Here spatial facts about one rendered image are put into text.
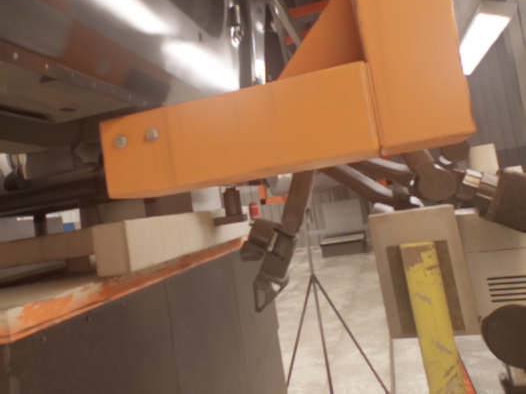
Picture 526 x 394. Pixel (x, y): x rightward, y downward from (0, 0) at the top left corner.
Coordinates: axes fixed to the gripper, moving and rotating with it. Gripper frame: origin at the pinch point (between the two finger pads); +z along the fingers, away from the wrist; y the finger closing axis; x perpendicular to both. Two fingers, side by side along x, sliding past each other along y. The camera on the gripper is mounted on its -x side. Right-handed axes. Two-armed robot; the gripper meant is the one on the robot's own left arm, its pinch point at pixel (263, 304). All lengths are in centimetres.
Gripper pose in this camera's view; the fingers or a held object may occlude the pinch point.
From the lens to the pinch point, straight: 133.0
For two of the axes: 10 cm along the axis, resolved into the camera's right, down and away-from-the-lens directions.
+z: -3.4, 9.4, 0.7
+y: -3.0, -0.3, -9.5
